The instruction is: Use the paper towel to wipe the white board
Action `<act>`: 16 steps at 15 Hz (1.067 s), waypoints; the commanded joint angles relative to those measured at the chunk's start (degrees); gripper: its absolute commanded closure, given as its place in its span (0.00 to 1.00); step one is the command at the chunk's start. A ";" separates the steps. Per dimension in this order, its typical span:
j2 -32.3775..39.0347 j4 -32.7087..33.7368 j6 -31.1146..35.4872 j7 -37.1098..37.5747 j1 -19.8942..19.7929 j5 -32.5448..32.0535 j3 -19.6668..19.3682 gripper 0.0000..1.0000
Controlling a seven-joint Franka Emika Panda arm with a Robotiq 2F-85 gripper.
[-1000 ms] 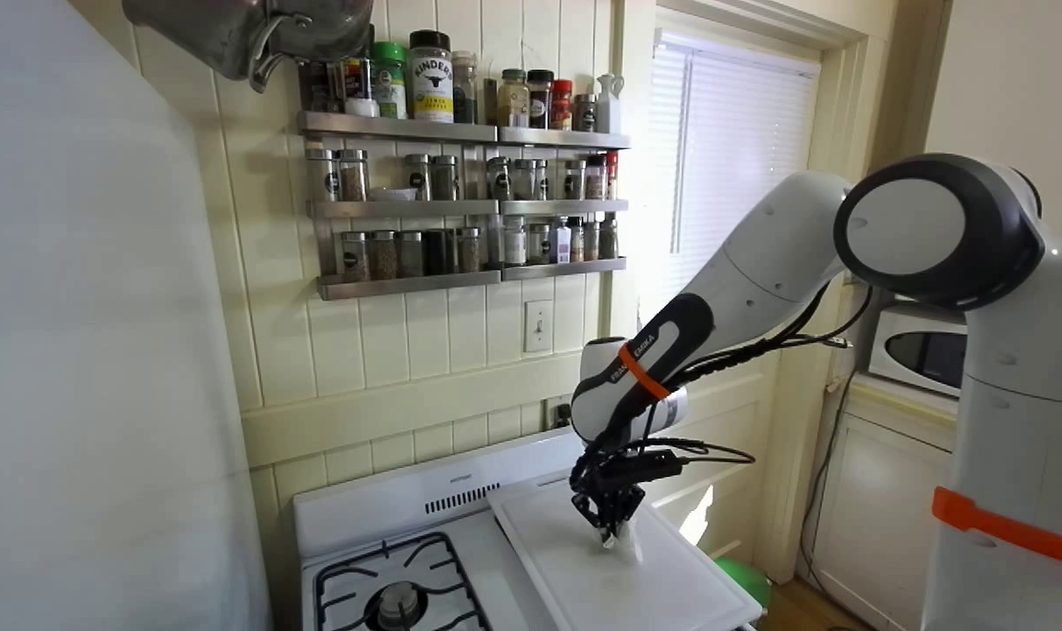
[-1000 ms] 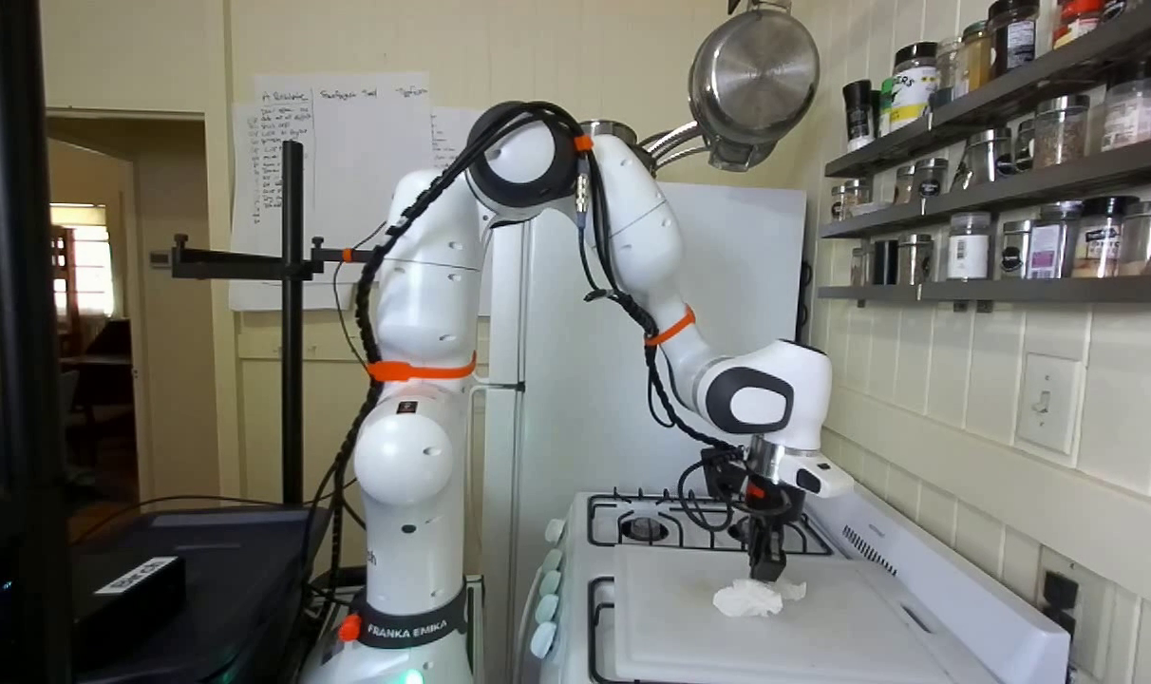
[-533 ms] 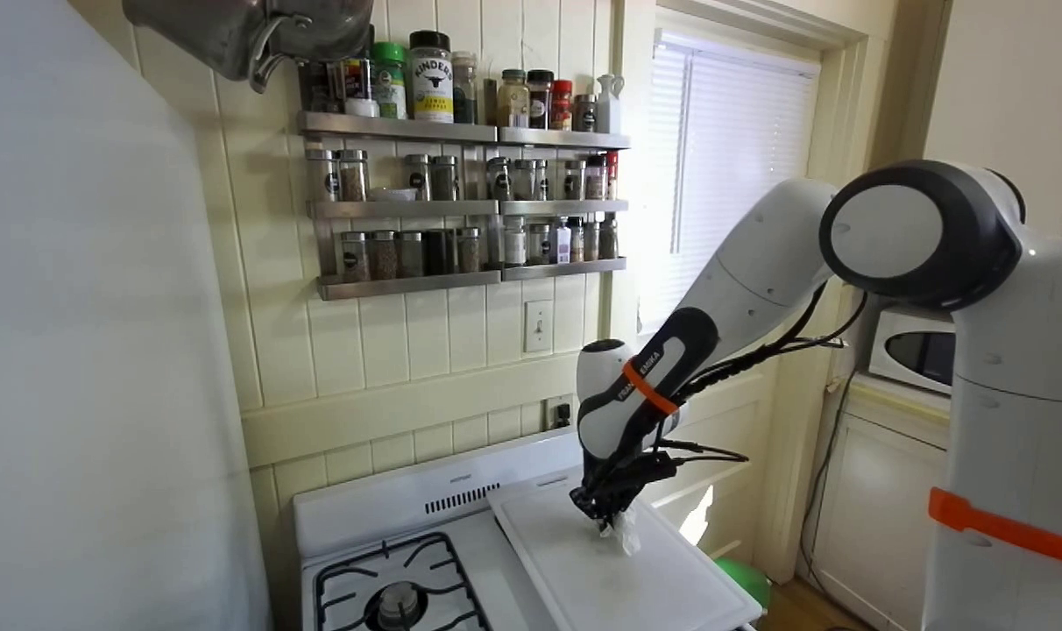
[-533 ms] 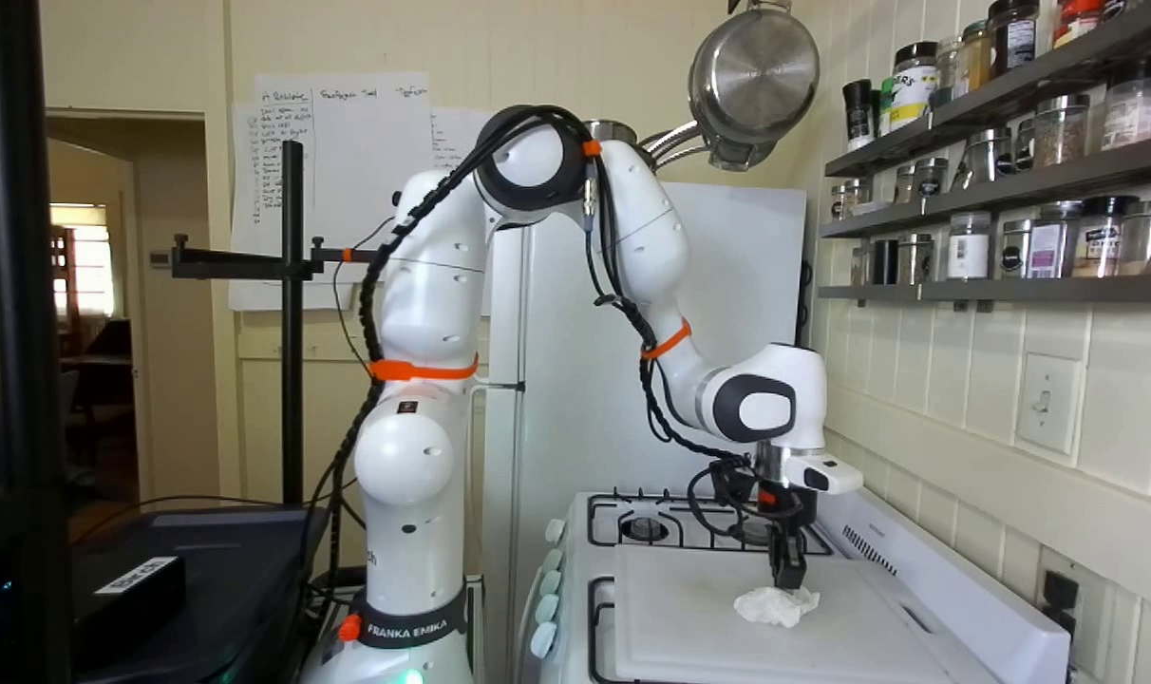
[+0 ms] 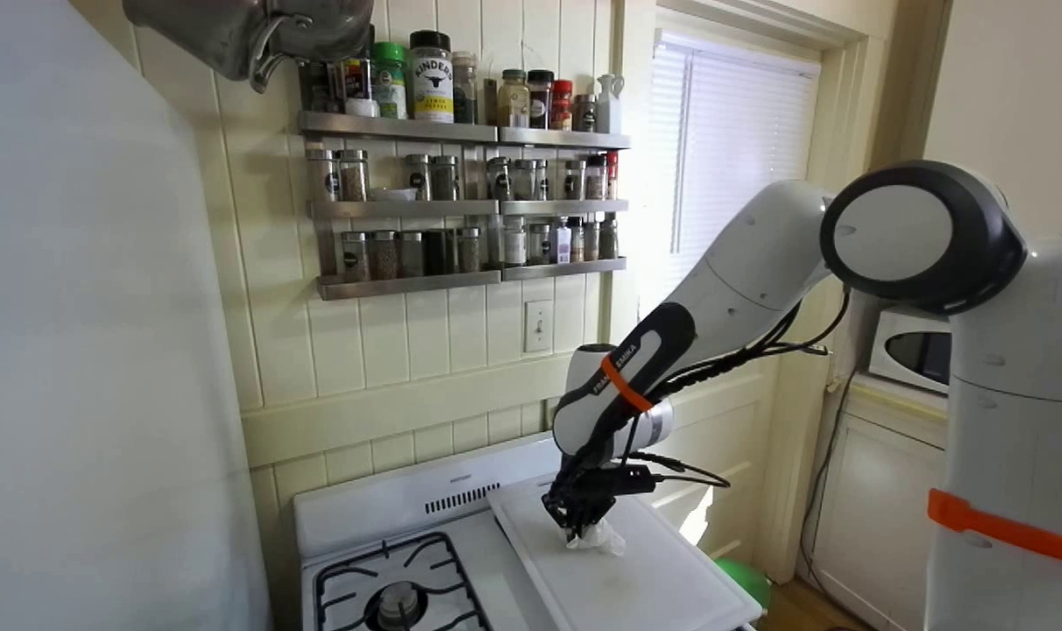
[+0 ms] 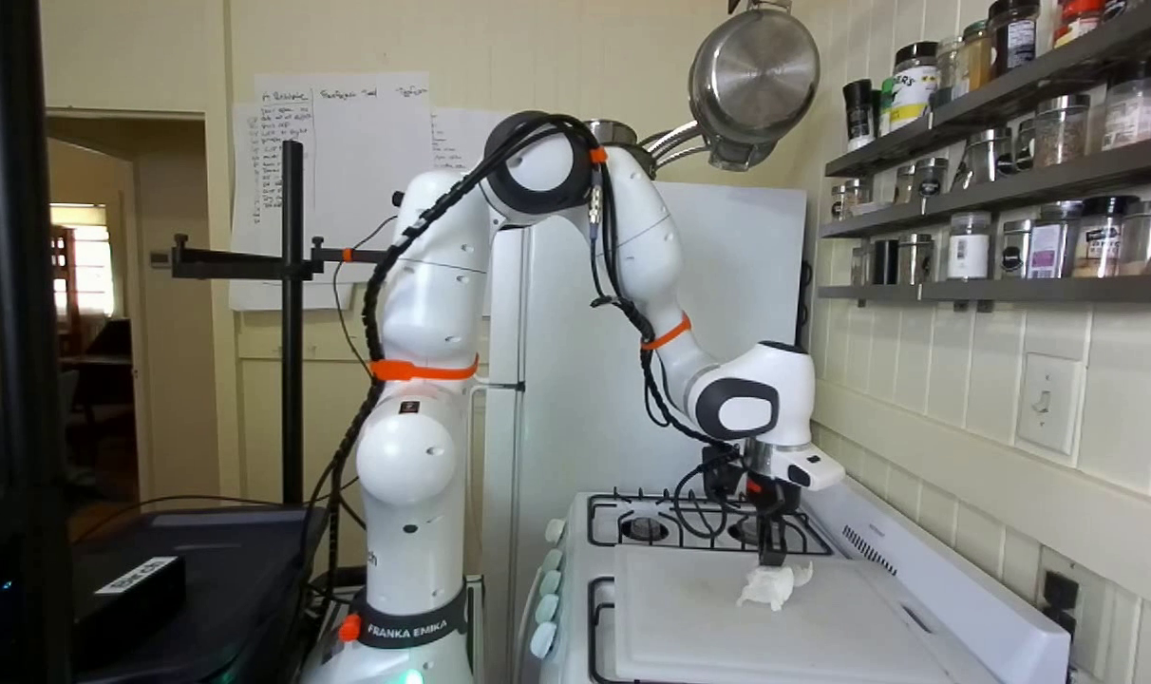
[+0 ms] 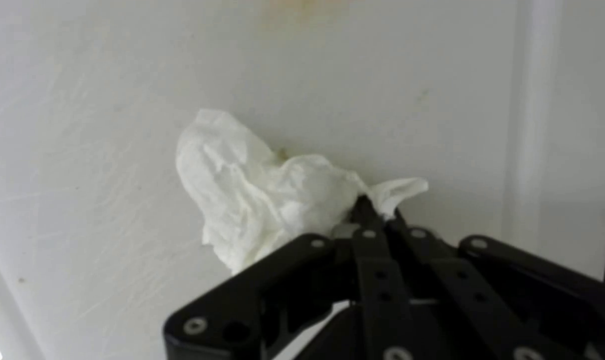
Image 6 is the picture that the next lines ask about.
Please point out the black stove burner grate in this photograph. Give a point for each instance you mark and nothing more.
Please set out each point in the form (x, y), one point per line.
(650, 539)
(593, 633)

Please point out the white refrigerator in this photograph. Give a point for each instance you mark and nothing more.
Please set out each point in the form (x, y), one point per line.
(728, 268)

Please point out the black spice jar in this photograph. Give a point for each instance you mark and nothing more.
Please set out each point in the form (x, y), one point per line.
(859, 117)

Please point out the bright window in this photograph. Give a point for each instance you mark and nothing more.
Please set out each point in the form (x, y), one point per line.
(90, 261)

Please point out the large hanging steel pan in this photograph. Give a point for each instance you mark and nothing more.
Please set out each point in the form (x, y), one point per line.
(754, 69)

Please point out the white wall switch plate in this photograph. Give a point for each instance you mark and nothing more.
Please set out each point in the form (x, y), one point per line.
(1045, 405)

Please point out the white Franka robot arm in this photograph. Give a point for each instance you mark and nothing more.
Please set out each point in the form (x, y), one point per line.
(408, 506)

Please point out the black wall outlet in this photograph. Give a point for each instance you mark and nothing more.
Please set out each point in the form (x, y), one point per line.
(1063, 600)

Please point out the brown contents glass jar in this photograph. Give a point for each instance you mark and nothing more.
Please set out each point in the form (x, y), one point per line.
(973, 59)

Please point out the wide clear glass jar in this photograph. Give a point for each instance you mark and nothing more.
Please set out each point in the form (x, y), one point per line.
(1134, 111)

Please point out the dark tall spice jar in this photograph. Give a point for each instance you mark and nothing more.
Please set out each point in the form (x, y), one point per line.
(1011, 37)

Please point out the small hanging steel pan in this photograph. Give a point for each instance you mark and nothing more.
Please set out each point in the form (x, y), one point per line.
(737, 149)

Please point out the black cart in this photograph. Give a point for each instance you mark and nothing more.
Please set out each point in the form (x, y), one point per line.
(236, 572)

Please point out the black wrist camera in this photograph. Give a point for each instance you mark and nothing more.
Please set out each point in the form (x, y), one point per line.
(728, 474)

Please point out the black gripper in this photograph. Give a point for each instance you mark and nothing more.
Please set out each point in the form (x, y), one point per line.
(774, 496)

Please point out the dark lid glass jar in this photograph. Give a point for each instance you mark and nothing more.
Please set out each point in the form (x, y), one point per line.
(1108, 239)

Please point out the purple label spice jar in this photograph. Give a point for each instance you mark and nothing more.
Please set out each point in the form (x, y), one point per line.
(1051, 246)

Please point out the black box white label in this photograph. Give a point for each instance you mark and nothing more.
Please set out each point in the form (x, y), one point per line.
(126, 595)

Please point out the black vertical post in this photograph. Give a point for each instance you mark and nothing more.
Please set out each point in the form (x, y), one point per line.
(23, 329)

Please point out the dark wall shelf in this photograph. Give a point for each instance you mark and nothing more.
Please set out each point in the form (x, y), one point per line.
(1006, 291)
(1006, 189)
(1014, 90)

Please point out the green label spice jar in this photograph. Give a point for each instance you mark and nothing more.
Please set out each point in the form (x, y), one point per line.
(908, 90)

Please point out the small dark spice jar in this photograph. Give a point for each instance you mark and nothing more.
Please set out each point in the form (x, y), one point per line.
(888, 261)
(918, 261)

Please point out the white gas stove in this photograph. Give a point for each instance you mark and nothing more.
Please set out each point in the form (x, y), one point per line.
(936, 595)

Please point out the white cutting board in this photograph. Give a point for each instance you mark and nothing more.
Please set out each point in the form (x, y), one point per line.
(690, 621)

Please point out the white paper towel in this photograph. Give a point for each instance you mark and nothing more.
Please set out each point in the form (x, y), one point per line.
(774, 591)

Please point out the red lid spice jar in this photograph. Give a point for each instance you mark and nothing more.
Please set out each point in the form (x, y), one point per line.
(1075, 22)

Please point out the black camera stand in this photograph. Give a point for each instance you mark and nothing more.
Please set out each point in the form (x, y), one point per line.
(295, 383)

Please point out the white label spice jar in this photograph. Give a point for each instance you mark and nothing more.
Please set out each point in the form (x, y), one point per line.
(971, 249)

